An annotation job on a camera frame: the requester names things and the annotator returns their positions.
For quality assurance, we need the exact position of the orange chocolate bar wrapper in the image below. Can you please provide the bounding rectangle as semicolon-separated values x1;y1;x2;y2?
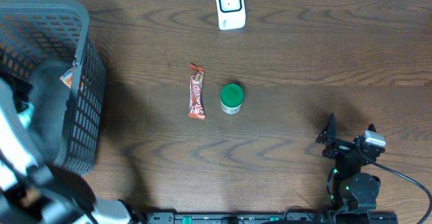
188;63;205;120

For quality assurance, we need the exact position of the orange snack packet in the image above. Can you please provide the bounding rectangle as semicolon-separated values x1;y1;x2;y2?
60;67;74;88

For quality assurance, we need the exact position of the light green wet wipes pack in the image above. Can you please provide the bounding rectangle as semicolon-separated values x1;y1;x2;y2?
18;103;34;129

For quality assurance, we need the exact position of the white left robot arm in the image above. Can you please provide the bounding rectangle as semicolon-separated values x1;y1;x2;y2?
1;76;148;223

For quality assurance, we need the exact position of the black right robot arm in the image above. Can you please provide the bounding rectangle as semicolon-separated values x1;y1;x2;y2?
315;113;386;214

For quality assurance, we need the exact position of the white barcode scanner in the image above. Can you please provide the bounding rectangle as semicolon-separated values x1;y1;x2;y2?
216;0;246;30

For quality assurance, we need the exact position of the green lid jar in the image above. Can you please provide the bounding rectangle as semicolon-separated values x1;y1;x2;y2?
220;84;244;114

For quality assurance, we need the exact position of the grey plastic basket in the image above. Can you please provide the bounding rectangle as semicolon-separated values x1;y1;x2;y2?
1;0;106;175

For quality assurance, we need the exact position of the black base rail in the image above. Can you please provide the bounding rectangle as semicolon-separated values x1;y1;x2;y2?
145;212;398;224

